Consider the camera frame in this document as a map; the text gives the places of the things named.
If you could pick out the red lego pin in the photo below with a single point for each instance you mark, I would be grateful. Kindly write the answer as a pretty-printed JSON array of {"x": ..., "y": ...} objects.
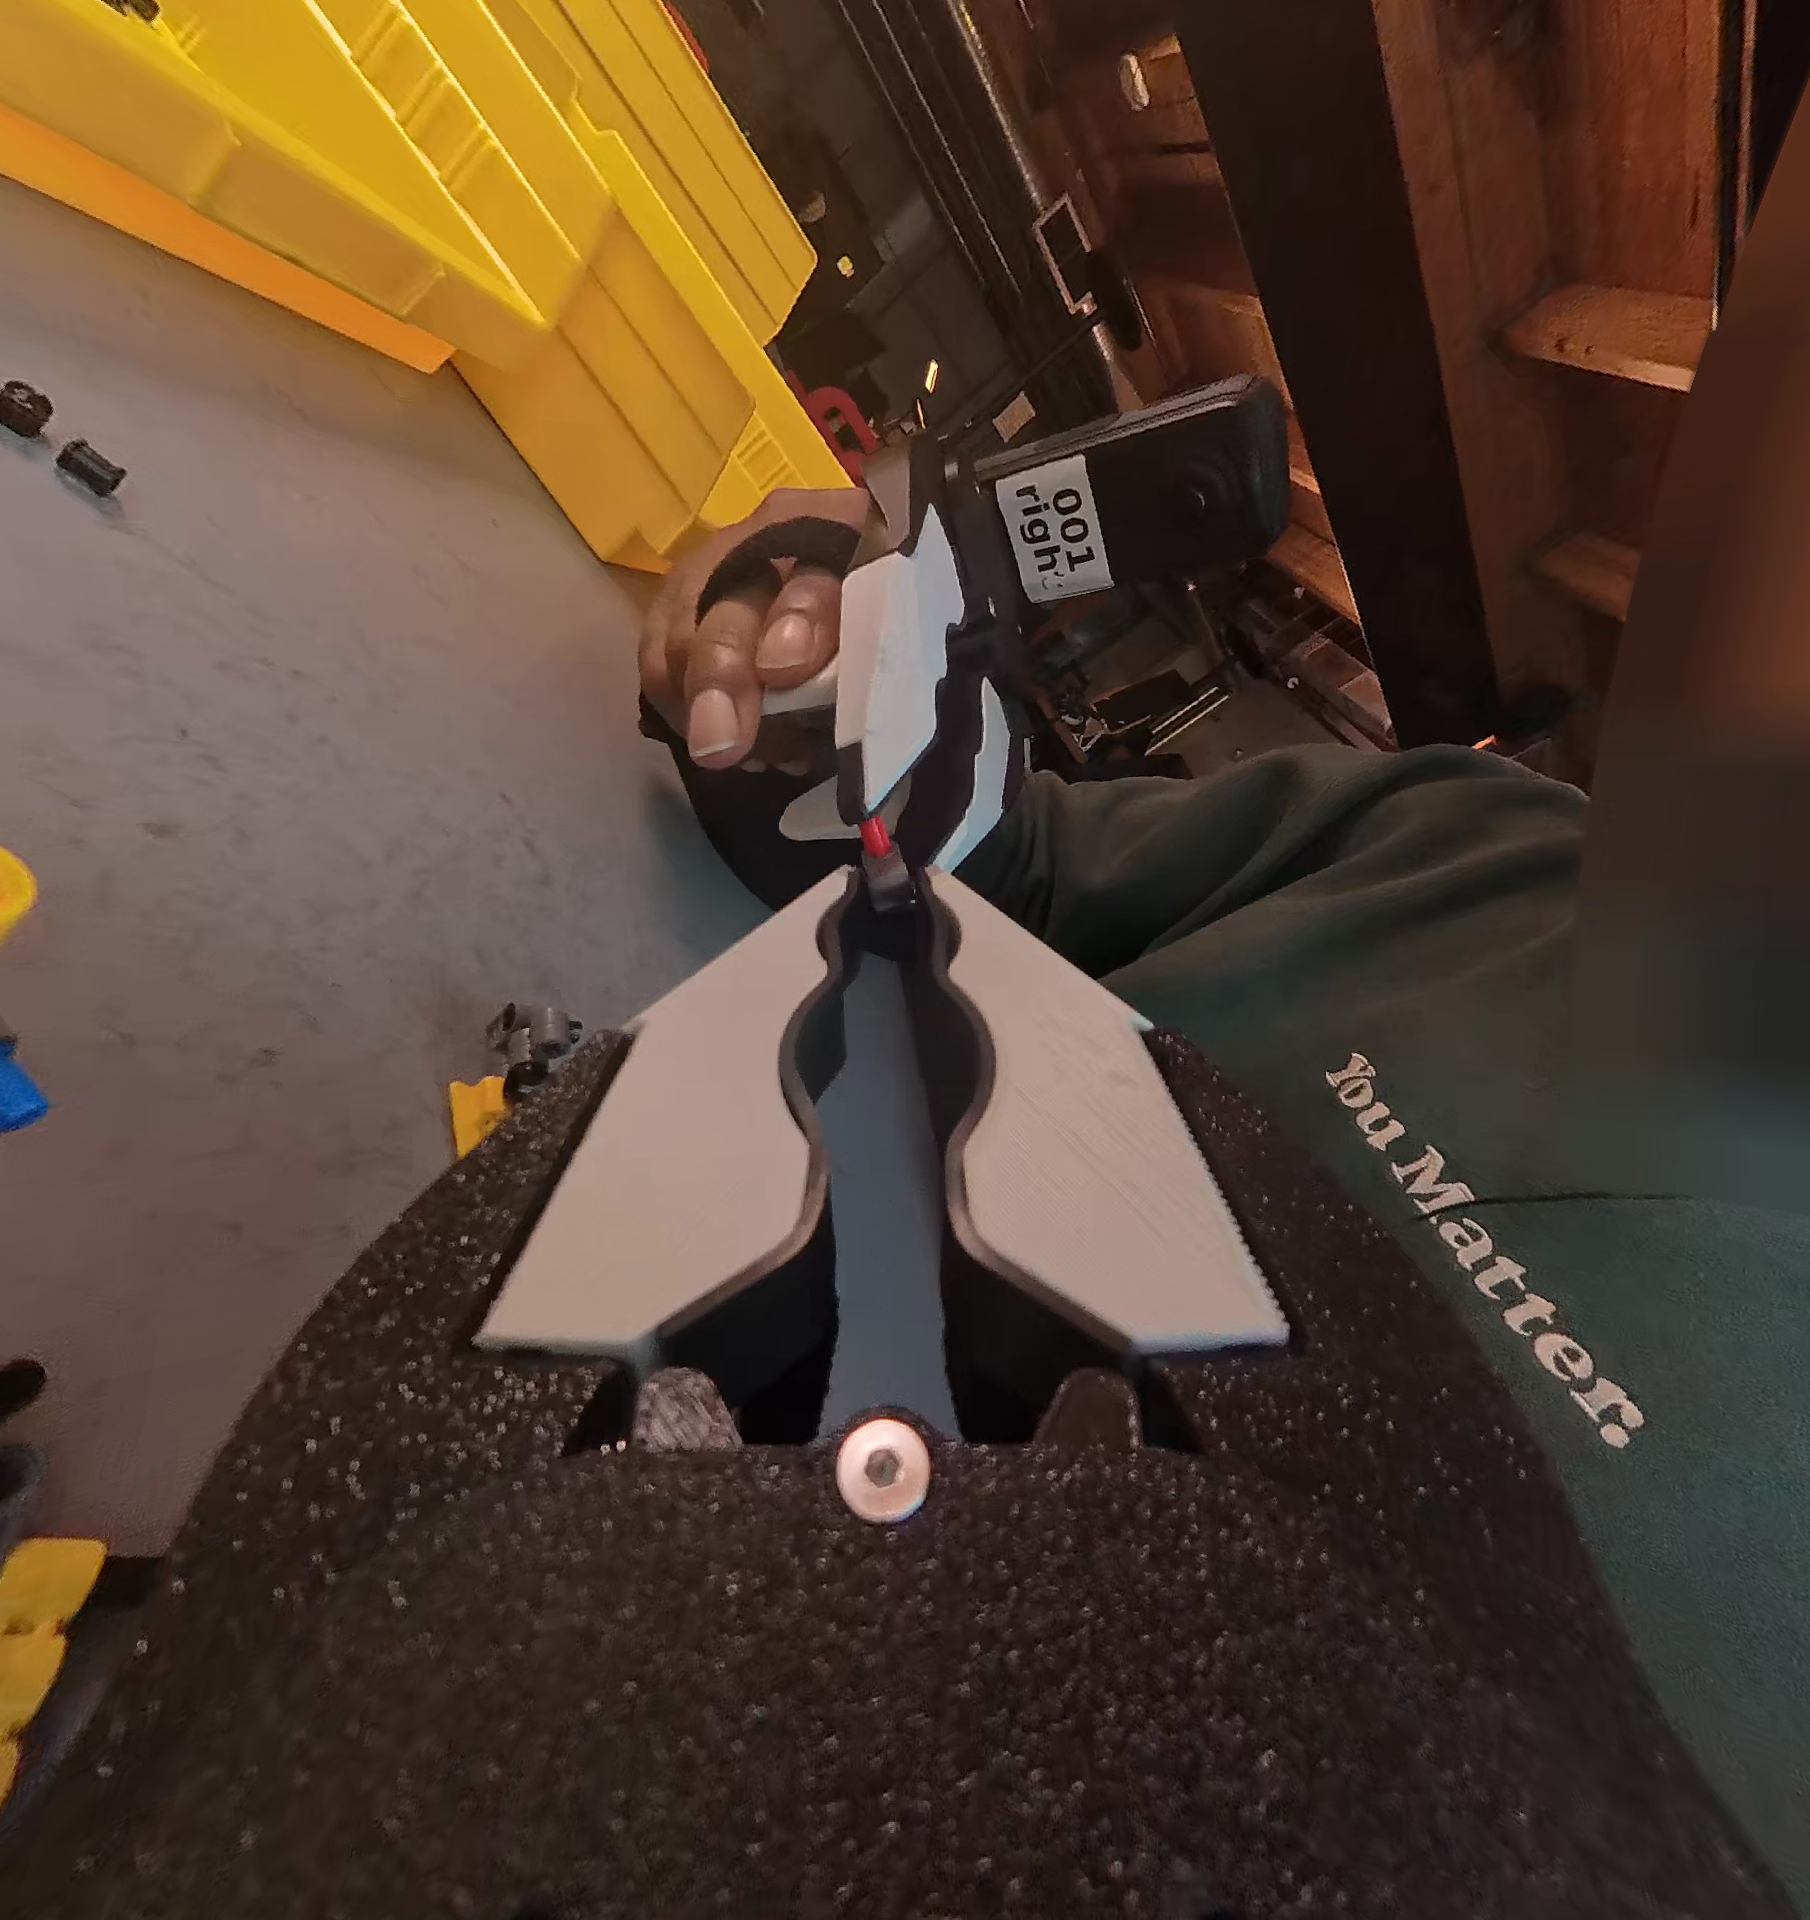
[{"x": 874, "y": 840}]

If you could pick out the empty yellow storage bin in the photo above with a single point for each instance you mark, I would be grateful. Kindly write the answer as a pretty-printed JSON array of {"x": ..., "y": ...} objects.
[{"x": 637, "y": 301}]

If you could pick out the yellow lego subassembly with rack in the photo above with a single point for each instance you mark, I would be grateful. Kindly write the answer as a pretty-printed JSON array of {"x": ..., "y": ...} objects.
[{"x": 21, "y": 1560}]

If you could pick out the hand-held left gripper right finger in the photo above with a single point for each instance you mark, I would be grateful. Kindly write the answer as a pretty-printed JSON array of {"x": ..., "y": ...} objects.
[{"x": 1117, "y": 1202}]

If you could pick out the pile of small lego pins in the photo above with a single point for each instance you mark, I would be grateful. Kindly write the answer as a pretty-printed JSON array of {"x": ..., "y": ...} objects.
[{"x": 51, "y": 437}]

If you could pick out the person's right hand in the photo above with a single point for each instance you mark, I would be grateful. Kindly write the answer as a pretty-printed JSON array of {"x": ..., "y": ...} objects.
[{"x": 741, "y": 644}]

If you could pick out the person's green sweatshirt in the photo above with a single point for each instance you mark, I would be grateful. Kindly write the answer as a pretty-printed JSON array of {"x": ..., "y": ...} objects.
[{"x": 1567, "y": 1352}]

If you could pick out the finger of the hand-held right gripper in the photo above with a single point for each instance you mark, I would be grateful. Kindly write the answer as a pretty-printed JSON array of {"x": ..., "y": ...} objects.
[
  {"x": 975, "y": 789},
  {"x": 899, "y": 676}
]

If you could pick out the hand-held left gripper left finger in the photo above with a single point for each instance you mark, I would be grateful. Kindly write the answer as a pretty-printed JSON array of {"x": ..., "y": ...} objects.
[{"x": 665, "y": 1202}]

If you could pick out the small yellow lego subassembly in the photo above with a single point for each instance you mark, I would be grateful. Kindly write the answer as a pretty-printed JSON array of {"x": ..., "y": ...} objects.
[{"x": 890, "y": 878}]

